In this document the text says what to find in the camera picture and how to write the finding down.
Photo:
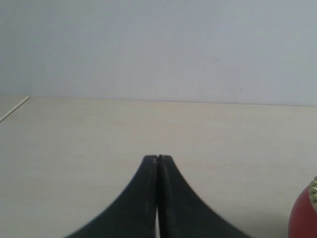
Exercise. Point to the small red drum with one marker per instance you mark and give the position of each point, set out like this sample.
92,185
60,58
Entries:
303,218

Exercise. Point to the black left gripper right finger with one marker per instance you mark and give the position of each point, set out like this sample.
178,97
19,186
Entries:
181,212

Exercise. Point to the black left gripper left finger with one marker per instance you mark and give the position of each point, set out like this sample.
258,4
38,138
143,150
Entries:
133,213

